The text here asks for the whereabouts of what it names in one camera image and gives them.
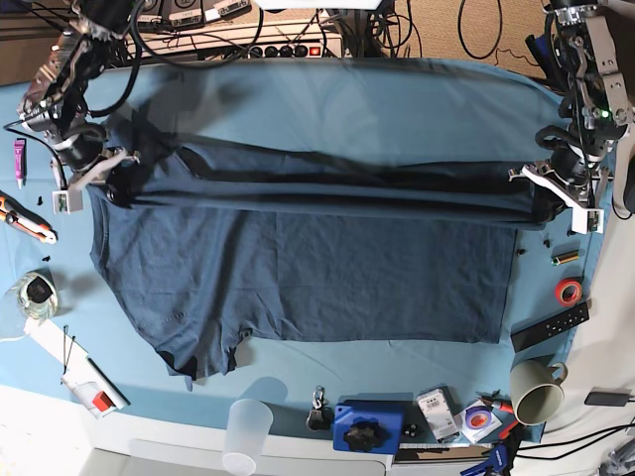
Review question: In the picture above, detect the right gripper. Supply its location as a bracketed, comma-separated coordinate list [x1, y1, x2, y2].
[49, 126, 144, 208]

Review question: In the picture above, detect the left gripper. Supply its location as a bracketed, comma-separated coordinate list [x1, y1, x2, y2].
[508, 146, 610, 223]

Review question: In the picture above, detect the dark blue T-shirt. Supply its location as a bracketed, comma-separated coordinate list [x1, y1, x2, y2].
[89, 118, 546, 379]

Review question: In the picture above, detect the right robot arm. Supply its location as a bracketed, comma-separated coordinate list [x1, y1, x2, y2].
[4, 1, 143, 213]

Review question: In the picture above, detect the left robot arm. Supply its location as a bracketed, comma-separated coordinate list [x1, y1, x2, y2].
[509, 1, 634, 234]

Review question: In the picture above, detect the yellow green battery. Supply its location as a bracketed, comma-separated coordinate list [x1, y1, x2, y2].
[551, 250, 579, 267]

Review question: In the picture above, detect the red tape roll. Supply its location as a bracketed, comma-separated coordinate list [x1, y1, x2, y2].
[555, 278, 582, 306]

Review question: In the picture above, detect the orange utility knife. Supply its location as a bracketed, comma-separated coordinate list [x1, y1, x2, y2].
[1, 192, 58, 245]

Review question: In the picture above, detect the purple glue tube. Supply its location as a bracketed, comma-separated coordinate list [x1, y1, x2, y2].
[13, 139, 26, 188]

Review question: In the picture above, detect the black remote control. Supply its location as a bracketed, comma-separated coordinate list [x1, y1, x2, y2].
[510, 301, 589, 353]

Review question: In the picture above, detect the clear tape roll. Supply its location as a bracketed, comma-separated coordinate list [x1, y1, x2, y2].
[6, 271, 59, 320]

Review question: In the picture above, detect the white paper sheet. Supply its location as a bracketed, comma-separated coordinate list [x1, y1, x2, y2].
[30, 319, 130, 413]

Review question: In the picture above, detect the grey green mug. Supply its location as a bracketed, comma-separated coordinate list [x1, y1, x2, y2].
[509, 360, 569, 425]

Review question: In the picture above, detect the black power adapter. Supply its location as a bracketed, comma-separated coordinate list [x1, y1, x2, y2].
[584, 390, 634, 408]

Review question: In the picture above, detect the purple orange disc packet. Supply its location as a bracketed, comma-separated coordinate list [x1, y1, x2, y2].
[457, 400, 502, 443]

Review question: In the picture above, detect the white red tube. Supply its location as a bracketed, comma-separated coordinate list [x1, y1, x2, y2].
[61, 375, 116, 418]

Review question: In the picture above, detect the white barcode label box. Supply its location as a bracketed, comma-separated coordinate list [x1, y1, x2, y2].
[416, 389, 460, 443]

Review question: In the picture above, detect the translucent plastic cup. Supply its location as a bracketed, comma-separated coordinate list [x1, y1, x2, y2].
[221, 399, 274, 476]

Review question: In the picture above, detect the blue plastic box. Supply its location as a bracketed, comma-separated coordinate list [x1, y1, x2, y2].
[332, 400, 405, 455]

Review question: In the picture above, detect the light blue table cloth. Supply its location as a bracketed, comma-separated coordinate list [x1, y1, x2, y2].
[0, 57, 618, 445]

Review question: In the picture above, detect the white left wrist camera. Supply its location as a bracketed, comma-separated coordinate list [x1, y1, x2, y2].
[571, 206, 604, 234]

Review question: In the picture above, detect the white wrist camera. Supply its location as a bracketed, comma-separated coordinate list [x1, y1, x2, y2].
[571, 206, 604, 234]
[52, 189, 83, 214]

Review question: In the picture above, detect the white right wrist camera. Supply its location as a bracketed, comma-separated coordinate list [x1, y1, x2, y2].
[52, 189, 83, 214]

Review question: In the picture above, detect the blue clamp handle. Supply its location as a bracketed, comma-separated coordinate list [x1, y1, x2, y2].
[459, 444, 516, 476]

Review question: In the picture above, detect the black keychain with chain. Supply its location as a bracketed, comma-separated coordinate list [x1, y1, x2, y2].
[306, 400, 332, 431]

